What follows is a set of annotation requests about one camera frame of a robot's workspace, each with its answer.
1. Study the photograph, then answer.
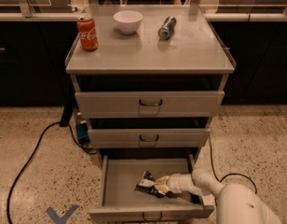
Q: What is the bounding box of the black cable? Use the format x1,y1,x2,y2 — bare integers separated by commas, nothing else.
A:
6,120,98,224
208,133,258,195

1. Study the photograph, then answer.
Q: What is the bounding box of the blue tape floor marker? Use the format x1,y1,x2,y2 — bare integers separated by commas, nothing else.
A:
45,203,80,224

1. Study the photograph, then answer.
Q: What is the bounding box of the black cable right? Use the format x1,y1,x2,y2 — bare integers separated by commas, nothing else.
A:
208,133,258,195

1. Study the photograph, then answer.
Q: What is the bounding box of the grey bottom drawer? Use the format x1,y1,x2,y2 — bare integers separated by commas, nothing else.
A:
89,156,213,223

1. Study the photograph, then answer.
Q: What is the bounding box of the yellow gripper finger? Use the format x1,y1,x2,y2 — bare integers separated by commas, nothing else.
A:
156,175,170,185
156,184,171,195

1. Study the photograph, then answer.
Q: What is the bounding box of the grey middle drawer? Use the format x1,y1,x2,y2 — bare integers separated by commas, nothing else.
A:
89,128,210,148

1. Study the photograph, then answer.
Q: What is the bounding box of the white bowl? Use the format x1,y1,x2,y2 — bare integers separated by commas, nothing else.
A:
113,10,143,35

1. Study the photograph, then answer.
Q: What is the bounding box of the grey drawer cabinet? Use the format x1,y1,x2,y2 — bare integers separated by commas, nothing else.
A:
64,5,237,224

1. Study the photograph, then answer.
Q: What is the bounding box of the grey top drawer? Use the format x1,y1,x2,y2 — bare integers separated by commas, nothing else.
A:
75,91,225,119

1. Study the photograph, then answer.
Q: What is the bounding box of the orange soda can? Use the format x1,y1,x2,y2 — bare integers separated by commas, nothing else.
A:
76,16,99,51

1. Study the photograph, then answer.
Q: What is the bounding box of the grey drawer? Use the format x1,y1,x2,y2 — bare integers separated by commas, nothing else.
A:
89,156,213,223
75,91,225,119
89,128,210,148

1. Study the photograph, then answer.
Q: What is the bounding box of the blue chip bag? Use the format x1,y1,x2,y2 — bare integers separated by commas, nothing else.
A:
135,171,165,198

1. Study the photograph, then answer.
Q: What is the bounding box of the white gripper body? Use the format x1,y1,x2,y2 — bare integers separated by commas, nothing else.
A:
167,174,194,194

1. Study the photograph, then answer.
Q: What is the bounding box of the black cable left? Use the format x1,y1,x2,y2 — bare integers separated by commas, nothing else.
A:
6,120,98,224

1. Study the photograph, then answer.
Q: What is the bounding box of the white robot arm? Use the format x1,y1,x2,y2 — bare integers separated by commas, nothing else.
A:
155,168,281,224

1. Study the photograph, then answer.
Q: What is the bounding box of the blue silver can lying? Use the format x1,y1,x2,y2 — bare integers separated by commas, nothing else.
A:
158,16,177,40

